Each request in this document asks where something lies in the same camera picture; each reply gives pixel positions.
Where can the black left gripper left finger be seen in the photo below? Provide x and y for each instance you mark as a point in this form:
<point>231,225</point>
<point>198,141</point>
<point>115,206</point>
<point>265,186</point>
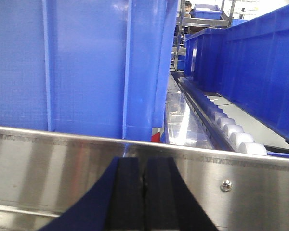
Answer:
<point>113,203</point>

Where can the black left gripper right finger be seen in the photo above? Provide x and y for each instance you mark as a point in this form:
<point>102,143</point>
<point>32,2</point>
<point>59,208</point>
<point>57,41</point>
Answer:
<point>169,204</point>

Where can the large light blue bin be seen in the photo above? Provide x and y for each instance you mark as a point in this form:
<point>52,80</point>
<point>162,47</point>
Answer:
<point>94,67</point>

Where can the dark blue bin right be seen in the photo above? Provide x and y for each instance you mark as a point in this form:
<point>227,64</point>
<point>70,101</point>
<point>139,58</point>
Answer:
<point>248,64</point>

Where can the background steel shelf rack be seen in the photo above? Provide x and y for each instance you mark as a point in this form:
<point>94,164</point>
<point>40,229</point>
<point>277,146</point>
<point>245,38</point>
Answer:
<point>185,20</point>

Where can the distant blue bin on rack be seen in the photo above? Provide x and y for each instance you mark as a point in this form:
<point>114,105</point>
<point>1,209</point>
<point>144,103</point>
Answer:
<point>206,11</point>

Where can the roller conveyor track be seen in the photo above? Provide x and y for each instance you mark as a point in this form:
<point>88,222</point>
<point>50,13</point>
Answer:
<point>223,132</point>

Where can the person in background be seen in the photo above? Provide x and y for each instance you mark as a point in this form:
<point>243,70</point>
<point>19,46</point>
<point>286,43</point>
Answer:
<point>187,9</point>

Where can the screw on shelf rail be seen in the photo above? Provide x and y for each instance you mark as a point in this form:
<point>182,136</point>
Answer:
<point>226,186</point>

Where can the stainless steel shelf rail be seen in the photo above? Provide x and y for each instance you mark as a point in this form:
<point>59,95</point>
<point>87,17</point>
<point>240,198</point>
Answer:
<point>42,174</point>

